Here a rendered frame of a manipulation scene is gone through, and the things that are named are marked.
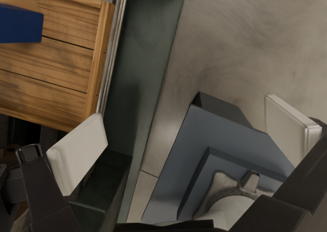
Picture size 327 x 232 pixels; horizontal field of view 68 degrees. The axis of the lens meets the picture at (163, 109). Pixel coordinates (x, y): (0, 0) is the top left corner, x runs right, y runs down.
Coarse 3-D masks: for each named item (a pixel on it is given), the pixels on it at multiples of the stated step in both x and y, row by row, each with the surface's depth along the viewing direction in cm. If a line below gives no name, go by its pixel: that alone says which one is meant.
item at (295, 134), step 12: (264, 96) 18; (276, 96) 17; (264, 108) 18; (276, 108) 15; (288, 108) 14; (276, 120) 16; (288, 120) 14; (300, 120) 12; (276, 132) 16; (288, 132) 14; (300, 132) 12; (312, 132) 12; (276, 144) 16; (288, 144) 14; (300, 144) 12; (312, 144) 12; (288, 156) 14; (300, 156) 13
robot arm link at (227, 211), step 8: (224, 200) 61; (232, 200) 60; (240, 200) 60; (248, 200) 60; (216, 208) 61; (224, 208) 58; (232, 208) 57; (240, 208) 57; (200, 216) 59; (208, 216) 57; (216, 216) 56; (224, 216) 56; (232, 216) 55; (240, 216) 54; (216, 224) 54; (224, 224) 53; (232, 224) 52
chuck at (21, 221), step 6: (24, 204) 44; (18, 210) 42; (24, 210) 42; (18, 216) 41; (24, 216) 42; (18, 222) 41; (24, 222) 43; (30, 222) 45; (12, 228) 40; (18, 228) 41; (24, 228) 43; (30, 228) 46
